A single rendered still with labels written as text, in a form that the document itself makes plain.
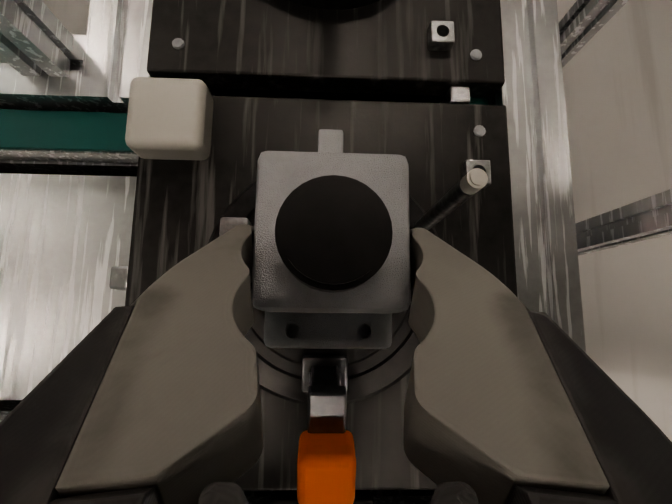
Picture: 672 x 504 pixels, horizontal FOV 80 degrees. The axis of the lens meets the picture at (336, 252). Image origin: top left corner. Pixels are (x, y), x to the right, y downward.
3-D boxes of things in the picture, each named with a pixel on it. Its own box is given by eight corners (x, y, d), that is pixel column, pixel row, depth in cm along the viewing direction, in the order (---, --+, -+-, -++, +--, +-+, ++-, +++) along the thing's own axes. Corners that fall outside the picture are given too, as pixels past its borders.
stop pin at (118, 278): (154, 292, 29) (128, 289, 25) (137, 292, 28) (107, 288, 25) (156, 273, 29) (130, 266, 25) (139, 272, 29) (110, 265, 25)
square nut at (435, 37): (450, 52, 28) (455, 42, 27) (427, 51, 27) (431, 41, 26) (449, 30, 28) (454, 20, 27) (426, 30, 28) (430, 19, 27)
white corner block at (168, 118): (217, 171, 28) (200, 147, 24) (149, 170, 27) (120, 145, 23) (221, 108, 28) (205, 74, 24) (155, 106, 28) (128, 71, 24)
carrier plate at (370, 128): (513, 477, 25) (531, 491, 23) (123, 478, 24) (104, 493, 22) (494, 118, 29) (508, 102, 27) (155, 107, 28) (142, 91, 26)
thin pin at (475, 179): (428, 233, 23) (489, 187, 15) (414, 233, 23) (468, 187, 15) (428, 220, 24) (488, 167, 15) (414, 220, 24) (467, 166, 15)
